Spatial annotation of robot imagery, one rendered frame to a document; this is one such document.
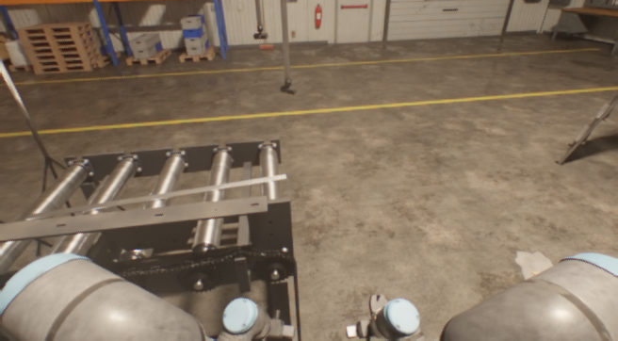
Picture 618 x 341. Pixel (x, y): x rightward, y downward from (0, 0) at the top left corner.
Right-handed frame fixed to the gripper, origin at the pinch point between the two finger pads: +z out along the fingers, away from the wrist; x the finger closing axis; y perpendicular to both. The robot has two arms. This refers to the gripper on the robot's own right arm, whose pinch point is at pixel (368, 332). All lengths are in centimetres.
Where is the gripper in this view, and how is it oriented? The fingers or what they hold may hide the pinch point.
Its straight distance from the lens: 132.0
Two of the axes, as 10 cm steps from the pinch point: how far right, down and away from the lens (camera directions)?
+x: 9.9, 0.1, 1.7
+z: -1.4, 6.1, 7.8
